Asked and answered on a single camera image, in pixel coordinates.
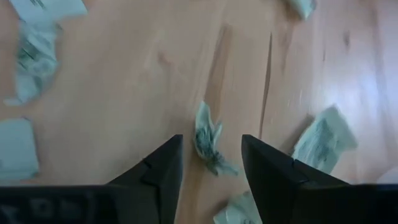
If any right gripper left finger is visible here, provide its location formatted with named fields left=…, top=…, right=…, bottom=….
left=0, top=134, right=184, bottom=224

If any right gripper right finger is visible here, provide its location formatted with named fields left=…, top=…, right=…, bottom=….
left=241, top=134, right=398, bottom=224

